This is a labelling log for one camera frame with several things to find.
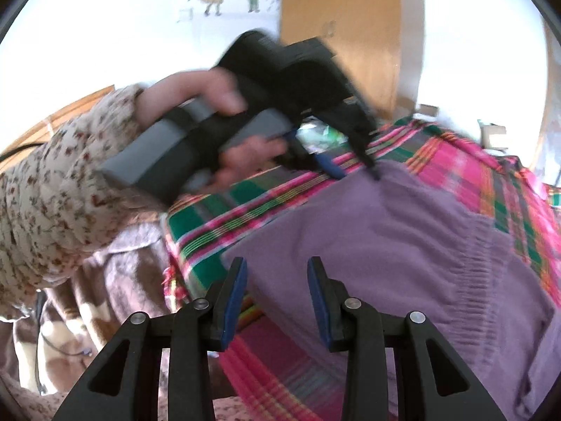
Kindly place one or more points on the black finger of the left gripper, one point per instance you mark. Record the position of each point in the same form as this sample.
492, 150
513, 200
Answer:
298, 158
360, 145

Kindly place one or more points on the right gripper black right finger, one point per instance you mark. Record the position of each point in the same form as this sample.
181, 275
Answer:
433, 381

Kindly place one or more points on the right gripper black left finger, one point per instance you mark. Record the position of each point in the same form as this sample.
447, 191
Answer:
122, 382

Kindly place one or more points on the purple fleece pants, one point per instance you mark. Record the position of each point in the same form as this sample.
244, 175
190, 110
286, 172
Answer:
403, 246

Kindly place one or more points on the floral sleeve left forearm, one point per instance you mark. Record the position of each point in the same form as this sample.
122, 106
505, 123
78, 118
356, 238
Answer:
56, 210

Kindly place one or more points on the person left hand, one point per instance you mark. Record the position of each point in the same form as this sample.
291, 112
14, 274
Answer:
219, 89

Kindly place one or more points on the brown fleece blanket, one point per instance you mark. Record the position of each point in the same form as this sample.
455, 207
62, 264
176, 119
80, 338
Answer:
44, 355

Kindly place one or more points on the wooden wardrobe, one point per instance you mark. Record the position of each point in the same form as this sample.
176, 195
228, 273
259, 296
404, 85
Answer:
378, 43

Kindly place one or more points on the pink green plaid bedsheet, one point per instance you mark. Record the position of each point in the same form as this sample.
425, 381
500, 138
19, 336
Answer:
271, 374

